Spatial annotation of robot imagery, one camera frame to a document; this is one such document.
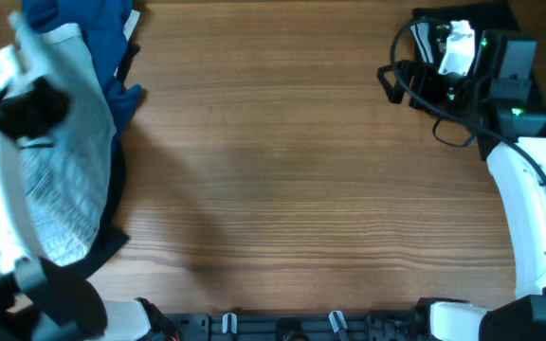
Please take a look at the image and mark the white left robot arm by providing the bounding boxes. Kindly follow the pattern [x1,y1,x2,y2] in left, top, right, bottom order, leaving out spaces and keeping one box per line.
[0,47,178,340]

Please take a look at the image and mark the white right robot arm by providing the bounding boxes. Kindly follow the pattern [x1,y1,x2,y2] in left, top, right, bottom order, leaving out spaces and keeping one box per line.
[377,18,546,340]

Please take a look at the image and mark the light blue denim shorts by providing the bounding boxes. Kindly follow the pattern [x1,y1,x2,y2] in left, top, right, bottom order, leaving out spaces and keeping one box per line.
[0,12,116,266]

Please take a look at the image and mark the black garment under pile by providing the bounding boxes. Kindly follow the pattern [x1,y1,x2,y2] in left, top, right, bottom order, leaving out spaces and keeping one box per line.
[62,141,131,279]

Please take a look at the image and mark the folded black shorts white stripes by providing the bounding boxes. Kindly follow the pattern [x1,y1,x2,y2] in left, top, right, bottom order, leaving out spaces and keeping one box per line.
[409,0,546,115]

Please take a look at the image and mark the dark blue shirt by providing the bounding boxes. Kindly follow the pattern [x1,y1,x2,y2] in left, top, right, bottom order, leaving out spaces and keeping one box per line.
[21,0,142,150]

